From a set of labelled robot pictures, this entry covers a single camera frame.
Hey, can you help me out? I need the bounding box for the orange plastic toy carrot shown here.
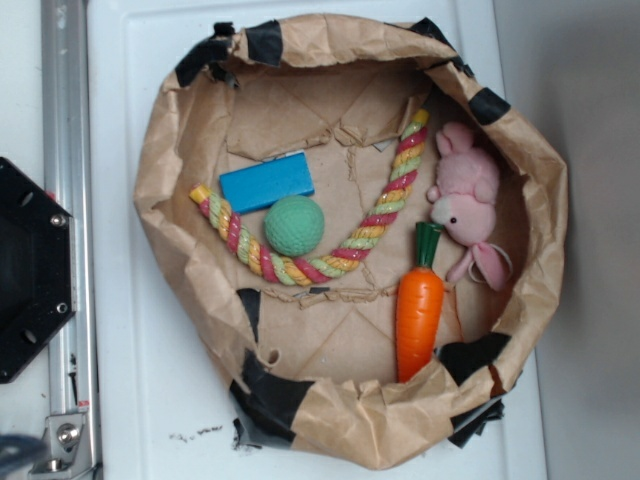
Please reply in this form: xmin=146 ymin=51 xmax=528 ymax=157
xmin=395 ymin=222 xmax=444 ymax=383

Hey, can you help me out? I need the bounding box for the green rubber ball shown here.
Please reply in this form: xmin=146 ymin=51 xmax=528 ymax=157
xmin=264 ymin=195 xmax=325 ymax=257

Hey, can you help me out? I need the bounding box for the blue rectangular block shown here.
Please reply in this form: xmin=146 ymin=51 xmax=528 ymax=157
xmin=219 ymin=152 xmax=315 ymax=214

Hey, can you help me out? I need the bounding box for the brown paper bag bin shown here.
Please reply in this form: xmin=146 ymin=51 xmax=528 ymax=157
xmin=134 ymin=14 xmax=568 ymax=470

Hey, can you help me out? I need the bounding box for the pink plush bunny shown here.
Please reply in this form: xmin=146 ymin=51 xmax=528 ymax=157
xmin=427 ymin=122 xmax=512 ymax=291

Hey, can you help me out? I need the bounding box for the white tray board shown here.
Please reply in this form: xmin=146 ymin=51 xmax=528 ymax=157
xmin=86 ymin=0 xmax=550 ymax=480

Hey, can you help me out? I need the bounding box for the multicolour twisted rope toy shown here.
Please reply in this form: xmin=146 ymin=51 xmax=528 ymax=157
xmin=189 ymin=108 xmax=430 ymax=286

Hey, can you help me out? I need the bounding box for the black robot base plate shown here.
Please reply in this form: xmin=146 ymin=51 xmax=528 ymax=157
xmin=0 ymin=158 xmax=74 ymax=384

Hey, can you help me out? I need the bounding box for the aluminium extrusion rail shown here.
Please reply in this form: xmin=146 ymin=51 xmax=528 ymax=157
xmin=41 ymin=1 xmax=103 ymax=479

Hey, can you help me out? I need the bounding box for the metal corner bracket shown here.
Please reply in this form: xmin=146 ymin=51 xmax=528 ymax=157
xmin=28 ymin=413 xmax=93 ymax=479

